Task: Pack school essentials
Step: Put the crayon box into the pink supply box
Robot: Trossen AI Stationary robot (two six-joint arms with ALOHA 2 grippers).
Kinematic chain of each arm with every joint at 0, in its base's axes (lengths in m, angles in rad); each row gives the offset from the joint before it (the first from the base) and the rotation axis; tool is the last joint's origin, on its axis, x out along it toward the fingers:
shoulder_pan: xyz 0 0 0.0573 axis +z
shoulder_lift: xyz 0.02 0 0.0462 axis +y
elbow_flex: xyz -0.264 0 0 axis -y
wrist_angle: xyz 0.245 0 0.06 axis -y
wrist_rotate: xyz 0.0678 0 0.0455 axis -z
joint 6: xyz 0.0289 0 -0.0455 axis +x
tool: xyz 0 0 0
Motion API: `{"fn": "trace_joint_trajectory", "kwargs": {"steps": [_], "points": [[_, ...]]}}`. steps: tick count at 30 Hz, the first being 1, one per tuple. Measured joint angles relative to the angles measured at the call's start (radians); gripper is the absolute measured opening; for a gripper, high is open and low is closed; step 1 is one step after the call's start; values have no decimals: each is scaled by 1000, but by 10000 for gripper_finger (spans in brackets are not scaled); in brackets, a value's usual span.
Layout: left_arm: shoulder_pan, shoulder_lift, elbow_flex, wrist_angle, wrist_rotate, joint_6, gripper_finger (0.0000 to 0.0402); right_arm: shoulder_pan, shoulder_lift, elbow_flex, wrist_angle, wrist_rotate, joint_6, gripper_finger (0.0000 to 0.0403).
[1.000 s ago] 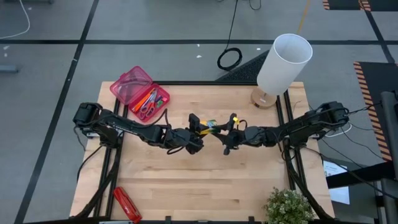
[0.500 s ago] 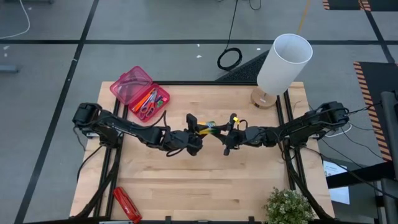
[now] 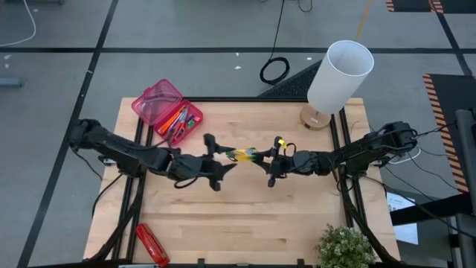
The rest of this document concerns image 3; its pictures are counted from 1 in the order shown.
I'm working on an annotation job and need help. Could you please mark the small potted green plant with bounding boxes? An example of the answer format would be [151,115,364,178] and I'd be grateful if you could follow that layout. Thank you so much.
[315,223,377,268]

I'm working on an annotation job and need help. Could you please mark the white paper sheet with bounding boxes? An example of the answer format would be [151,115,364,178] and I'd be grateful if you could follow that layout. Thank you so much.
[385,191,419,246]

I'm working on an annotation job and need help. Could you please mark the pink plastic pencil case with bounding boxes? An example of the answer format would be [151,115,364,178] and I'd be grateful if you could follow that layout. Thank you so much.
[131,78,205,146]

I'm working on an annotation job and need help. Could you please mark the yellow green crayon box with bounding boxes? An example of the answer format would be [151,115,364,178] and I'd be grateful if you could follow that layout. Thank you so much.
[225,147,259,162]

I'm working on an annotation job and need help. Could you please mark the white shade table lamp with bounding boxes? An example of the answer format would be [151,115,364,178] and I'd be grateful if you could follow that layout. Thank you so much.
[300,39,376,132]

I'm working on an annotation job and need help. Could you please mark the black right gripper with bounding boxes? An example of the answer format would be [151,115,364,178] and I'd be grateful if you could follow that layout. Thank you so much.
[255,136,309,188]

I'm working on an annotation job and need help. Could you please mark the black ribbed floor mat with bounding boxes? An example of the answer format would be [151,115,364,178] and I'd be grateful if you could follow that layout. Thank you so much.
[257,59,328,100]

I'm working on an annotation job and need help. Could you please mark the black coiled floor cable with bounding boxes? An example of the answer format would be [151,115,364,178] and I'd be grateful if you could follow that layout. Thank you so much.
[259,0,291,86]

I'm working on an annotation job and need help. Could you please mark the red handled scissors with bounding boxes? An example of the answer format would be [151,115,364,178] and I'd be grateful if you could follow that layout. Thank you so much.
[167,106,190,142]

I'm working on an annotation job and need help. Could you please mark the grey metal post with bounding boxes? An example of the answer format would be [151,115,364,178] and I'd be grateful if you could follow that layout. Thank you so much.
[455,109,476,268]

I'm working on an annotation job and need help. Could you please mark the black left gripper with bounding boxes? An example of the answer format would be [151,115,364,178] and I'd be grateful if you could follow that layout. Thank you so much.
[169,133,238,191]

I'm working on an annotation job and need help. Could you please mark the white floor cable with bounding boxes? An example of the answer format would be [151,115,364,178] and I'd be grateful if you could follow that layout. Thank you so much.
[0,0,37,48]

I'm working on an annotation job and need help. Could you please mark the red stapler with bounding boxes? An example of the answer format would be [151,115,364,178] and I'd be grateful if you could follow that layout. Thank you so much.
[134,223,171,268]

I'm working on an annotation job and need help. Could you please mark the black hazard striped floor mat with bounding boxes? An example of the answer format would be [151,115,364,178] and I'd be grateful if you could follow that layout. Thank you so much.
[385,0,476,15]
[422,73,476,194]

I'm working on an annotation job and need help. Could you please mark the black metal beam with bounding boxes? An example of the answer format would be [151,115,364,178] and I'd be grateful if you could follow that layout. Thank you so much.
[390,192,463,226]

